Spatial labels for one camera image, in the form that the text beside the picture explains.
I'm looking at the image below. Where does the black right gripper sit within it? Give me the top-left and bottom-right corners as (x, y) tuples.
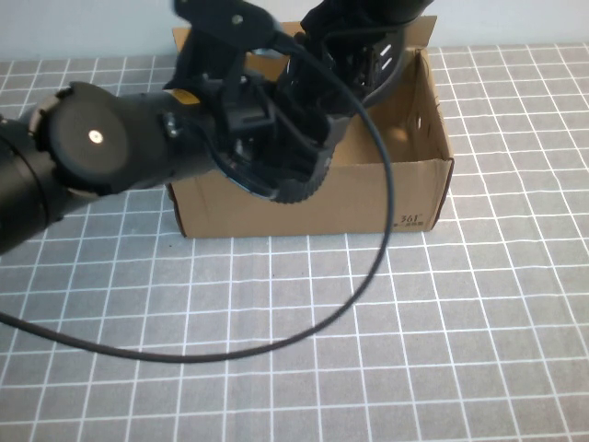
(301, 0), (383, 34)

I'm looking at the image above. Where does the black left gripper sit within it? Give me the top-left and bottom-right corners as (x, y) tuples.
(197, 45), (349, 183)

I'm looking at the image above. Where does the black mesh sneaker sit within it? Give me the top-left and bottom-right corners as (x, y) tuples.
(229, 17), (410, 204)

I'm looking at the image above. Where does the brown cardboard shoe box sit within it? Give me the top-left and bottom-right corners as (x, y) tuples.
(165, 15), (456, 239)

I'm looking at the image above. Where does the grey white-grid tablecloth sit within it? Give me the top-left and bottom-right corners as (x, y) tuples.
(0, 43), (589, 442)

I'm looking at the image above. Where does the black left camera cable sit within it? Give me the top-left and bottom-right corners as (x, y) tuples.
(0, 27), (393, 365)

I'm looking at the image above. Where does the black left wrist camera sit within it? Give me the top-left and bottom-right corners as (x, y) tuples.
(172, 0), (280, 52)

